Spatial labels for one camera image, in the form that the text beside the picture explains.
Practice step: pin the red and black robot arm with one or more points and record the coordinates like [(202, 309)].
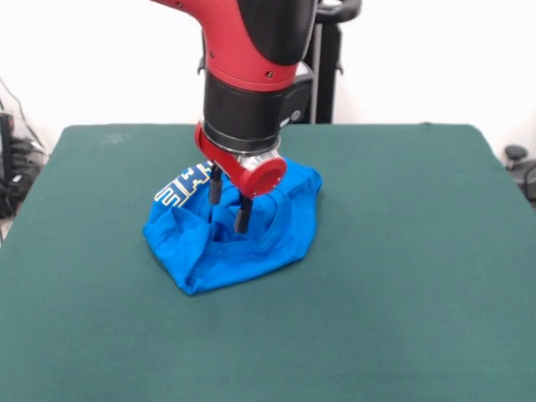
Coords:
[(251, 63)]

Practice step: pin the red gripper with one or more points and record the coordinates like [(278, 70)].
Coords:
[(247, 173)]

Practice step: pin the black box device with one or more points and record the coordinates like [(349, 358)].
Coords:
[(6, 142)]

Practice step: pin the blue printed shirt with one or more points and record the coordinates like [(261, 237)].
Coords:
[(251, 255)]

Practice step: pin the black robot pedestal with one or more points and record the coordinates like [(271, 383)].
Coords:
[(326, 63)]

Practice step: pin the black office chair base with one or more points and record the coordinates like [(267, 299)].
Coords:
[(523, 167)]

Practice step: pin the dark green table cloth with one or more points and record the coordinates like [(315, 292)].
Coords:
[(377, 293)]

